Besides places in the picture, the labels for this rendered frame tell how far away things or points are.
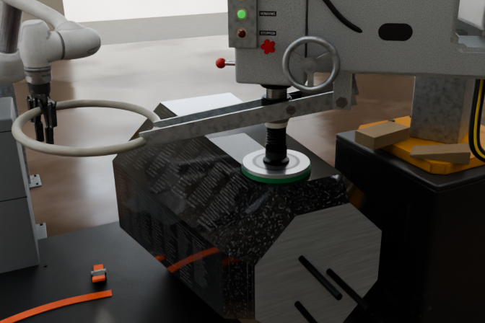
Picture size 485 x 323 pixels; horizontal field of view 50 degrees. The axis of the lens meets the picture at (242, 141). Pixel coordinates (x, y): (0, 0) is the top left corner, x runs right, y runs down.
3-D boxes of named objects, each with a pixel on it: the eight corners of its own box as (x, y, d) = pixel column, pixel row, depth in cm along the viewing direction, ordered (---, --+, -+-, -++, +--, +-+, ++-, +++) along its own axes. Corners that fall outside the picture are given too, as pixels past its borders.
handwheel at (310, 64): (341, 86, 142) (343, 30, 137) (338, 95, 133) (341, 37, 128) (287, 83, 146) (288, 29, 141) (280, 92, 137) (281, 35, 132)
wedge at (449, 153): (469, 155, 190) (471, 142, 188) (468, 165, 182) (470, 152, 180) (412, 148, 198) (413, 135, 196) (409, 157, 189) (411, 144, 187)
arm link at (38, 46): (29, 70, 173) (66, 65, 182) (24, 23, 168) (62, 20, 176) (16, 63, 181) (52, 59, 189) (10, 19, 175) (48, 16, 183)
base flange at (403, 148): (437, 117, 243) (439, 107, 241) (532, 152, 202) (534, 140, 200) (352, 135, 223) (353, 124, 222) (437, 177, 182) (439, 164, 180)
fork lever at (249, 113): (359, 90, 158) (356, 74, 157) (356, 108, 141) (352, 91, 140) (162, 131, 181) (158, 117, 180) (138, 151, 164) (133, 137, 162)
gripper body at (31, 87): (22, 81, 181) (24, 107, 185) (38, 85, 177) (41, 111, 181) (39, 77, 187) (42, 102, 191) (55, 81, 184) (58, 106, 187)
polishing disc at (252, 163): (312, 178, 153) (313, 174, 153) (241, 179, 154) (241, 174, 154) (307, 151, 173) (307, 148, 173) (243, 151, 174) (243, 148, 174)
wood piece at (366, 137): (389, 132, 214) (390, 120, 212) (408, 138, 206) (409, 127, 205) (354, 142, 204) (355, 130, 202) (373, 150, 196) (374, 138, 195)
